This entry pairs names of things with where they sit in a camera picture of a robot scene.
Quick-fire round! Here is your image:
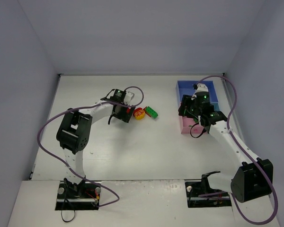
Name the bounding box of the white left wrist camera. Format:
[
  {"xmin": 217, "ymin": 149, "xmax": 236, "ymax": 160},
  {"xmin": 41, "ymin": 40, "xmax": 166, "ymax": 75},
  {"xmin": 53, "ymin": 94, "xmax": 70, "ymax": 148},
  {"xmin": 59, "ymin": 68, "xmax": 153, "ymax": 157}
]
[{"xmin": 124, "ymin": 91, "xmax": 134, "ymax": 103}]

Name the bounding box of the long green lego brick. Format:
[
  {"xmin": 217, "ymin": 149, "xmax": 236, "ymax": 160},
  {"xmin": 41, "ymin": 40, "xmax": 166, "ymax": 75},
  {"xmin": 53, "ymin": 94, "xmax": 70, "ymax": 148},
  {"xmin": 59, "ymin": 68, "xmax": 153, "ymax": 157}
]
[{"xmin": 144, "ymin": 106, "xmax": 158, "ymax": 119}]

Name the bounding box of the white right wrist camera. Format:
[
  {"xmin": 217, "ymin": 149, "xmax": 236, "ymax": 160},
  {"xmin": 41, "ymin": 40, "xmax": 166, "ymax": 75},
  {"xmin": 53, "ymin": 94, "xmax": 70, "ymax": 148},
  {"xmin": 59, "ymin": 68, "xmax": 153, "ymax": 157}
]
[{"xmin": 192, "ymin": 83, "xmax": 209, "ymax": 97}]

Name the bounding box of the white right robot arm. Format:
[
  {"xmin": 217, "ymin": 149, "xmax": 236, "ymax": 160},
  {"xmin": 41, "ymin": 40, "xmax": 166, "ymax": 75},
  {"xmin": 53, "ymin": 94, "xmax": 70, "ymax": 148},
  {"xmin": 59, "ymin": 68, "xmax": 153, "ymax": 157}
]
[{"xmin": 178, "ymin": 92, "xmax": 273, "ymax": 203}]

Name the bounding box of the yellow butterfly lego piece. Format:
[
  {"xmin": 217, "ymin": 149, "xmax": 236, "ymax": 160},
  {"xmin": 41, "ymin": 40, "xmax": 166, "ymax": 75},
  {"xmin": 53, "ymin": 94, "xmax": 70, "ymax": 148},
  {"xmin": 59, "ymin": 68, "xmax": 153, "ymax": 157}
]
[{"xmin": 133, "ymin": 107, "xmax": 145, "ymax": 120}]

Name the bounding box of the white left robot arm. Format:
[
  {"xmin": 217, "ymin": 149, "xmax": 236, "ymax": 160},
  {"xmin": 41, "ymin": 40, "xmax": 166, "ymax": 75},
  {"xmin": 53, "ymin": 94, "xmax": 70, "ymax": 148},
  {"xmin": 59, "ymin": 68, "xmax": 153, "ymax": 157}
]
[{"xmin": 56, "ymin": 89, "xmax": 135, "ymax": 198}]

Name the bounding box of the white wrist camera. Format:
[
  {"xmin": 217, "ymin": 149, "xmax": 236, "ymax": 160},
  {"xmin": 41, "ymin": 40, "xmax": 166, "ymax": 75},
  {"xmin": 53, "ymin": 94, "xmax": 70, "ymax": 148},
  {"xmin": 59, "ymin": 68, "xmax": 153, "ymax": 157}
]
[
  {"xmin": 192, "ymin": 83, "xmax": 209, "ymax": 97},
  {"xmin": 124, "ymin": 91, "xmax": 134, "ymax": 103}
]

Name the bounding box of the blue pink compartment tray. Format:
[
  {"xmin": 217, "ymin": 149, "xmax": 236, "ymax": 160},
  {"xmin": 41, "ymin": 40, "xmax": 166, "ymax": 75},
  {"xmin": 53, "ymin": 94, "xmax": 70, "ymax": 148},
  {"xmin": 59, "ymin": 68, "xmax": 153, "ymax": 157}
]
[{"xmin": 175, "ymin": 80, "xmax": 221, "ymax": 135}]

